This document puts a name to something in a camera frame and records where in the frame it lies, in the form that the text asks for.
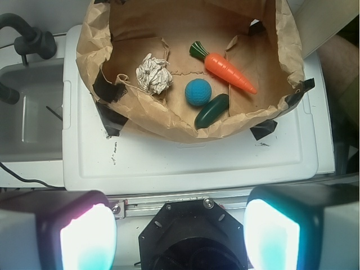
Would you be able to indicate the orange toy carrot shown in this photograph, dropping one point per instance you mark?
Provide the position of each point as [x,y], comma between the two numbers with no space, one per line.
[219,66]

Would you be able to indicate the white paper ball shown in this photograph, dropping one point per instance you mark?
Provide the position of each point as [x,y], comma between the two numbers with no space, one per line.
[152,75]

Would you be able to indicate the grey plastic tub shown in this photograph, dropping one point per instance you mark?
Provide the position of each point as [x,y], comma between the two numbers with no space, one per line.
[31,129]

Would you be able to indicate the black tape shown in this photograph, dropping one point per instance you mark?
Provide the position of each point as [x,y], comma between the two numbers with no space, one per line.
[256,28]
[107,91]

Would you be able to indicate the brown paper bag liner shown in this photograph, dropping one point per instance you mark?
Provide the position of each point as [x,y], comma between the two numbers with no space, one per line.
[117,35]

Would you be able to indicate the black tape strip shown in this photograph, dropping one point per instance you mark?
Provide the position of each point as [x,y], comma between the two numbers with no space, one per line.
[300,90]
[263,129]
[111,120]

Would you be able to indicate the blue dimpled ball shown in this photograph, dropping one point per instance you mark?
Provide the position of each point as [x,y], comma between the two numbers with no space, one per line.
[198,92]

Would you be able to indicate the white plastic bin lid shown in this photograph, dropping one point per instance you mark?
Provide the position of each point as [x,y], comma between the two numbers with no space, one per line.
[136,163]

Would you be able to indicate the black tape inner left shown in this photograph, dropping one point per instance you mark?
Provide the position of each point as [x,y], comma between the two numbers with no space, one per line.
[107,91]

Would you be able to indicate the silver metal rail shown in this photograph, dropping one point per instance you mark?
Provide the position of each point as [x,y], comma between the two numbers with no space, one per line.
[126,206]

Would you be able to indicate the dark green toy cucumber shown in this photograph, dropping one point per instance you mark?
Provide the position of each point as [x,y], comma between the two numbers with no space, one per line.
[212,111]

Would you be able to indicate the black tape upper right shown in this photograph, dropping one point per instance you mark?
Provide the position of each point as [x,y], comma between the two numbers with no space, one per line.
[256,28]

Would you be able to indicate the black tape strip left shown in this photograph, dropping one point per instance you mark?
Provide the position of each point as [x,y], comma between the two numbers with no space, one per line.
[111,120]

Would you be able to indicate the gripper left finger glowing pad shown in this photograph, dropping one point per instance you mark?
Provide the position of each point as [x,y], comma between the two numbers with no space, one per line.
[57,229]

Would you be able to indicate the black tape strip lower right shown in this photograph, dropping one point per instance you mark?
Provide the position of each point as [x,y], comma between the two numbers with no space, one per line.
[263,129]

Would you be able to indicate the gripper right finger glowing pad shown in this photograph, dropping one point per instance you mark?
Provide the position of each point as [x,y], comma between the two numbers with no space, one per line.
[303,226]

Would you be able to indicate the black octagonal camera mount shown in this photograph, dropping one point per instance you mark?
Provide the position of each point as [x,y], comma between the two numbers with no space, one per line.
[192,237]

